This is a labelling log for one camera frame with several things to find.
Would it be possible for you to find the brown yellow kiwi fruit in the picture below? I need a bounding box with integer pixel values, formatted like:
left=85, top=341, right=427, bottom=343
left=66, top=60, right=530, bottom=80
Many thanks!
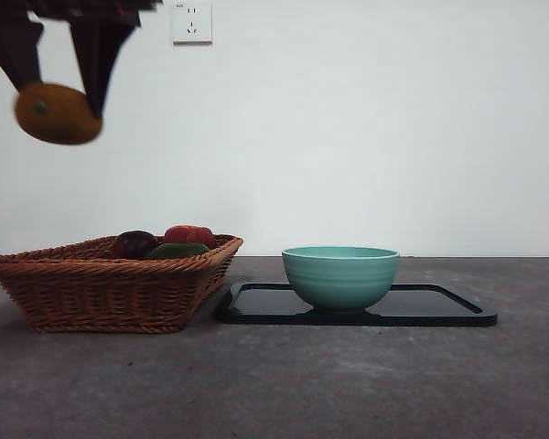
left=12, top=81, right=105, bottom=146

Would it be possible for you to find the teal ceramic bowl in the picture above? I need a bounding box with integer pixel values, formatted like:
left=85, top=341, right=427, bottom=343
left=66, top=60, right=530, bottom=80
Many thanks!
left=281, top=245, right=401, bottom=315

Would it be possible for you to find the dark red plum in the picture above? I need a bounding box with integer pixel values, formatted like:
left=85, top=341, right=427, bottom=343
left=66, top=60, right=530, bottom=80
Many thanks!
left=112, top=230, right=159, bottom=261

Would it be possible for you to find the green avocado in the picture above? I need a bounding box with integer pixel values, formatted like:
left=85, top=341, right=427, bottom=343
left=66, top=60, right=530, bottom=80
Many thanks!
left=145, top=241, right=210, bottom=262

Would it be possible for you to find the brown wicker basket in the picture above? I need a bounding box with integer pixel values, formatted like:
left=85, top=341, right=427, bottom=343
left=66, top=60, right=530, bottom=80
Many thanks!
left=0, top=233, right=244, bottom=334

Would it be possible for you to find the black rectangular tray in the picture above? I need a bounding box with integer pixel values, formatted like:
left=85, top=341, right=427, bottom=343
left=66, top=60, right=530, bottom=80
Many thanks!
left=215, top=282, right=499, bottom=327

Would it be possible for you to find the white wall socket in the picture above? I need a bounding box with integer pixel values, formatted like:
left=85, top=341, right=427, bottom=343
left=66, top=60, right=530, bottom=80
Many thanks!
left=172, top=0, right=213, bottom=46

